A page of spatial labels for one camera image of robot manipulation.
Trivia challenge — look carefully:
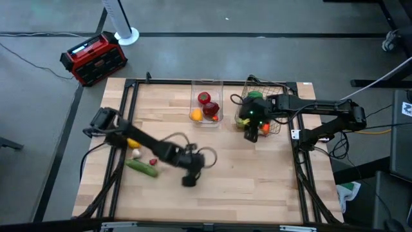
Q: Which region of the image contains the black aluminium table frame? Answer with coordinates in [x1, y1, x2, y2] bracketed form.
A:
[72, 71, 344, 232]

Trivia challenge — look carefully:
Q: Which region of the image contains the black chair base leg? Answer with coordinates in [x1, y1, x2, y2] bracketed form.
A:
[0, 137, 25, 151]

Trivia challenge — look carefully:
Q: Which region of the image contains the white tower fan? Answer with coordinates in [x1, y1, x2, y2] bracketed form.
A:
[102, 0, 140, 46]

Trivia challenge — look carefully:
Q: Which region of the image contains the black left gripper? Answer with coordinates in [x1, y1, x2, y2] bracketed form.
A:
[177, 150, 206, 188]

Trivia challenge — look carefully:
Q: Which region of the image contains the white cable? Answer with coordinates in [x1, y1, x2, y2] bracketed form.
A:
[341, 56, 412, 101]

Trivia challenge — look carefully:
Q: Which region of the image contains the red and black jobsite radio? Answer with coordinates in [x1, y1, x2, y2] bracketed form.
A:
[59, 31, 128, 87]

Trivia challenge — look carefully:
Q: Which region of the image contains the black cable bundle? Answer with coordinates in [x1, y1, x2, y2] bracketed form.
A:
[328, 128, 351, 160]

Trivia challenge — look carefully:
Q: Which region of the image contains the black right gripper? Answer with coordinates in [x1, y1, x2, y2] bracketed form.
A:
[239, 95, 270, 144]

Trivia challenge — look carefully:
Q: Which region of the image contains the metal wire basket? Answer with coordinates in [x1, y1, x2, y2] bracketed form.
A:
[234, 74, 292, 136]

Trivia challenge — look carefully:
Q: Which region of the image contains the white and green bag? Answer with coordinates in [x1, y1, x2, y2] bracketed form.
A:
[335, 181, 362, 213]

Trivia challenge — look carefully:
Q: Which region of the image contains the yellow lemon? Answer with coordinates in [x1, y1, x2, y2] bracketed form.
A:
[127, 137, 142, 150]

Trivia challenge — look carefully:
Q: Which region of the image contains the green cucumber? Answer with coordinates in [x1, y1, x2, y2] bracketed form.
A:
[124, 159, 160, 179]

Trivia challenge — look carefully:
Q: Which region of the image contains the red pepper with green stem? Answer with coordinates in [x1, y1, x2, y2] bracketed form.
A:
[197, 91, 212, 105]

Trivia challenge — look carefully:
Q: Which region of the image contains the grey floor cable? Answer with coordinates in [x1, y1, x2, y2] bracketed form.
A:
[0, 41, 77, 81]

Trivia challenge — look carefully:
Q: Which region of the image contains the orange-yellow citrus fruit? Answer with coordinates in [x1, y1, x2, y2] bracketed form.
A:
[190, 108, 204, 122]

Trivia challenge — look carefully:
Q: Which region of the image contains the black desk frame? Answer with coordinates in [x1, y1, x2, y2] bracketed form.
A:
[323, 0, 412, 88]

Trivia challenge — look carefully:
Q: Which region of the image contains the yellow cable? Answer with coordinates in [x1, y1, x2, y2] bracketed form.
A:
[353, 128, 393, 135]

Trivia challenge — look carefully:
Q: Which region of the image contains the clear plastic bin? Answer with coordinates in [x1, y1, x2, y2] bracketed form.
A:
[189, 79, 225, 129]

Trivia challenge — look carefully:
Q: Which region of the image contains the grey chair caster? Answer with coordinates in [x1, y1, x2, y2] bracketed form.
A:
[382, 29, 400, 52]

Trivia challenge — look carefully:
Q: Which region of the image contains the black computer case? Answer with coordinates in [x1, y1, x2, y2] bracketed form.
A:
[373, 170, 412, 231]

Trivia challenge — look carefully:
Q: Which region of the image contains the black cabinet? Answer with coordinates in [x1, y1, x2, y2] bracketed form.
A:
[389, 89, 412, 181]

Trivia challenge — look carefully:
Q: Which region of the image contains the silver aluminium bracket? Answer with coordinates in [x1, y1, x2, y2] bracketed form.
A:
[100, 221, 138, 230]
[279, 225, 318, 232]

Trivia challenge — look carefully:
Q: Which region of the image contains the dark red apple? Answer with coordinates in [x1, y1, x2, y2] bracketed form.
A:
[203, 101, 220, 117]

